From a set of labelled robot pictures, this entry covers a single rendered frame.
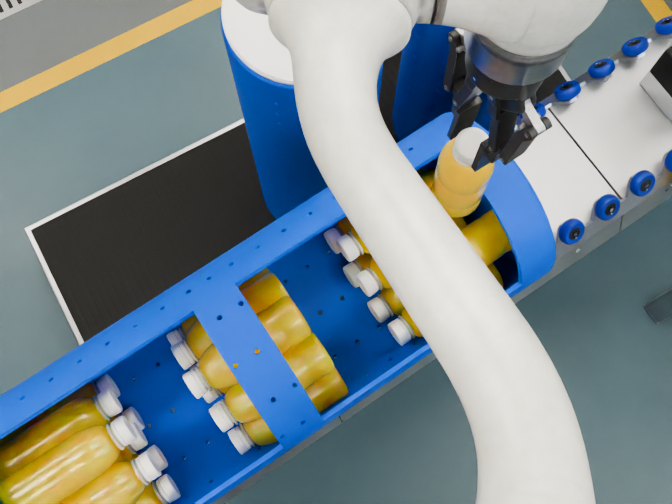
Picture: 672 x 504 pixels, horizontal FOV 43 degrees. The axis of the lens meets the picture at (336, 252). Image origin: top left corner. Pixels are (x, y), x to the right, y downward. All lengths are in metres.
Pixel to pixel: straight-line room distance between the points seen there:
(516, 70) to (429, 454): 1.70
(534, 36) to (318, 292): 0.80
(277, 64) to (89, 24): 1.39
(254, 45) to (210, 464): 0.67
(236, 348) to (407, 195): 0.60
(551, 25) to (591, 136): 0.93
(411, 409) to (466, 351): 1.81
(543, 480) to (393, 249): 0.16
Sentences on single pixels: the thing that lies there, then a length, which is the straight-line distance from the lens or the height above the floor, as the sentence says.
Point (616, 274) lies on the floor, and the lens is 2.51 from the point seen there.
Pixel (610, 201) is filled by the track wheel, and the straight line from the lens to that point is 1.48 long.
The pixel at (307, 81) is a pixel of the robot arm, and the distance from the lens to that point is 0.58.
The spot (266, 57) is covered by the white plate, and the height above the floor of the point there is 1.04.
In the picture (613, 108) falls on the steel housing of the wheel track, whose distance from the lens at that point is 1.61.
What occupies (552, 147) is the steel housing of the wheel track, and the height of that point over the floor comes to 0.93.
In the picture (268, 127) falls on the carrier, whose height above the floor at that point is 0.82.
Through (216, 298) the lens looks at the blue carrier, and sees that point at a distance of 1.14.
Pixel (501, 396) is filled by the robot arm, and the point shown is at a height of 1.81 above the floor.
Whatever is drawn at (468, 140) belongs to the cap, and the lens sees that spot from 0.98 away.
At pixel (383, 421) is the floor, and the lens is 2.33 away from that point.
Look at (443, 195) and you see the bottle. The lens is 1.07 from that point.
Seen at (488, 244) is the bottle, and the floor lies 1.13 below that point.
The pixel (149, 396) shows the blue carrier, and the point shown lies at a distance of 1.39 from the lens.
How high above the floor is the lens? 2.32
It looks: 75 degrees down
